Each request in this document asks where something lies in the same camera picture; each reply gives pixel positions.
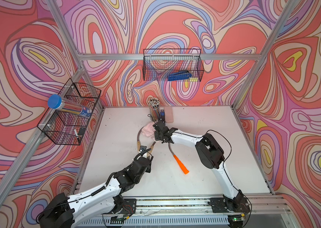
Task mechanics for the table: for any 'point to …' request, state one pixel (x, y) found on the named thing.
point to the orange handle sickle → (180, 163)
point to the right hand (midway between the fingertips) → (160, 136)
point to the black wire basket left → (70, 127)
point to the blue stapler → (162, 115)
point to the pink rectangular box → (168, 114)
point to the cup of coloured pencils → (154, 104)
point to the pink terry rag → (149, 130)
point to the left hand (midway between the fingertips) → (150, 158)
